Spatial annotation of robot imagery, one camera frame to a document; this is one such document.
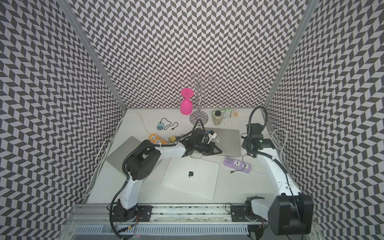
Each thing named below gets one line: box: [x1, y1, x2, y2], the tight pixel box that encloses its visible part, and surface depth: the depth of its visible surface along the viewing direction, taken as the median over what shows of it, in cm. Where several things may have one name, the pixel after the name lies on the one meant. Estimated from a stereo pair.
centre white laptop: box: [160, 157, 220, 201], surface depth 85 cm
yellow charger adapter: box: [167, 135, 177, 143], surface depth 101 cm
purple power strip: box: [223, 156, 252, 174], surface depth 88 cm
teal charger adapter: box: [157, 123, 165, 131], surface depth 109 cm
